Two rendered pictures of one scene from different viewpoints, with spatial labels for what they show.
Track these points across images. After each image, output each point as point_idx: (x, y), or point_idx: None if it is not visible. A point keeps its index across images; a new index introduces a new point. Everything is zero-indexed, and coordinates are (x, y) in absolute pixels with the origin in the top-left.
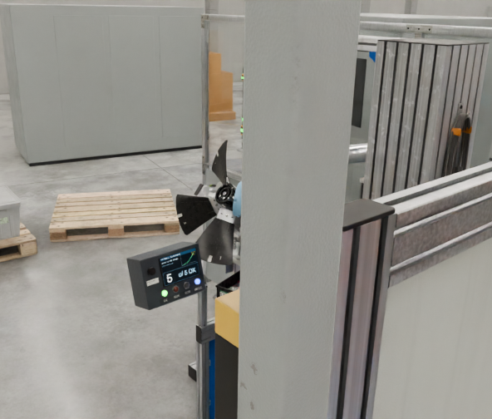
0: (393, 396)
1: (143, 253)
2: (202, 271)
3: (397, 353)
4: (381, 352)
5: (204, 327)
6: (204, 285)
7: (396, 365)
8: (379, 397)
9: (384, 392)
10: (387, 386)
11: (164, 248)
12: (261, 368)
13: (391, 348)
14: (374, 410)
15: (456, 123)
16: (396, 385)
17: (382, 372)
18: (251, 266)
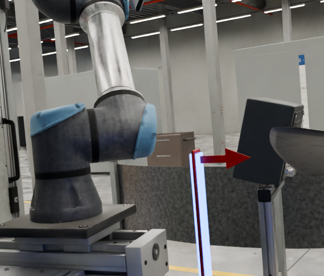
0: None
1: (299, 104)
2: (237, 145)
3: None
4: None
5: (262, 273)
6: (233, 170)
7: None
8: None
9: None
10: None
11: (287, 103)
12: None
13: None
14: None
15: None
16: None
17: None
18: None
